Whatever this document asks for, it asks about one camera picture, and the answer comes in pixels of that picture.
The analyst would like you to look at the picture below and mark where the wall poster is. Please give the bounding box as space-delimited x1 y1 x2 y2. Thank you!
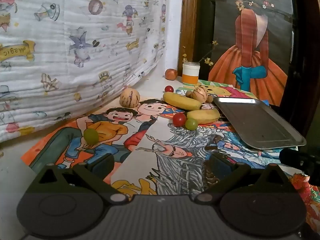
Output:
208 0 294 107

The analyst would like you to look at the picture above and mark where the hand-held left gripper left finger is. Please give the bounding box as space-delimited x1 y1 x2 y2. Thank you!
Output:
25 152 129 204

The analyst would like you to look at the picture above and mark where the dark wooden frame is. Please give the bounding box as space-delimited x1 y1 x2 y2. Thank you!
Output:
277 0 320 140

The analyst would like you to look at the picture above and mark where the metal tray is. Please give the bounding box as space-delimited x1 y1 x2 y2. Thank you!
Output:
212 97 307 150

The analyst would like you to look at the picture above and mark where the yellow flower twig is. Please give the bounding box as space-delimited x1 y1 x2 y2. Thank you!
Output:
182 39 219 67

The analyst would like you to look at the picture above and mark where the cartoon boys drawing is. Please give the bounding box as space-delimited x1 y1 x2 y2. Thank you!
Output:
20 99 167 180

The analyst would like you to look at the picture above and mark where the white and orange jar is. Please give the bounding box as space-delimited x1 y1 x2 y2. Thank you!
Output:
182 62 200 85

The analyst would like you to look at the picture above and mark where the striped pepino melon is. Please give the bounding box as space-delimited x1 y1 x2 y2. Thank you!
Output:
191 86 208 103
119 87 140 108

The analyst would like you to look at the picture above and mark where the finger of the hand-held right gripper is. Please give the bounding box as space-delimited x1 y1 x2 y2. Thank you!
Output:
279 148 320 180

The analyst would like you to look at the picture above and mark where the banana with sticker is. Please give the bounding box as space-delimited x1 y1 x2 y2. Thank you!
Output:
162 91 202 111

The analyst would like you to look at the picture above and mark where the spotted banana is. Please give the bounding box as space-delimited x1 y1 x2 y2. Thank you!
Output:
186 108 220 125

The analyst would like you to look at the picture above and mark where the printed blanket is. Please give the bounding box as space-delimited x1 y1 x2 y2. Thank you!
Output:
0 0 167 143

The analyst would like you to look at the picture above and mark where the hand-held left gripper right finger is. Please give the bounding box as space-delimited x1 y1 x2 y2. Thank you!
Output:
194 152 298 204

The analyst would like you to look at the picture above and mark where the red-brown round fruit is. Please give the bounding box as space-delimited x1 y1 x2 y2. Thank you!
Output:
165 68 178 81

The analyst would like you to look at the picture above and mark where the green grape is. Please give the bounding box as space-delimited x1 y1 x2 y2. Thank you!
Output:
185 118 199 131
83 129 99 145

